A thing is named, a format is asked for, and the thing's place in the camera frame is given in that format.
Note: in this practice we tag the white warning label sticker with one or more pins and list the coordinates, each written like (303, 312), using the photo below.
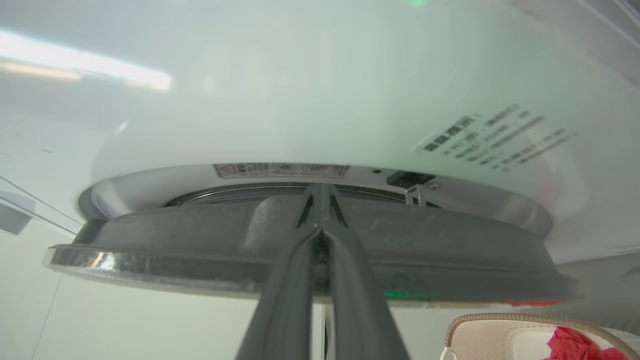
(281, 170)

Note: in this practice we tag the metal door latch hook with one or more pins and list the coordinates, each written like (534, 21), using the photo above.
(416, 194)

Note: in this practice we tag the beige laundry basket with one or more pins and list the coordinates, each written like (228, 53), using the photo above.
(495, 340)

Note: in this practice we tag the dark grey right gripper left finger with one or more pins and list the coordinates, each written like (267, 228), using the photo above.
(282, 300)

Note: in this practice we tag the red garment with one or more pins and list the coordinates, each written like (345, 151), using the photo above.
(575, 346)

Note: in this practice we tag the white washing machine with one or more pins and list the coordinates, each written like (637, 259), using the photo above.
(300, 85)

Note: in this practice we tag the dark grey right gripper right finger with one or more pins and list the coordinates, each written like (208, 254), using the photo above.
(362, 305)

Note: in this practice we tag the round grey washing machine door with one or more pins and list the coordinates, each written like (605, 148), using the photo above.
(175, 240)

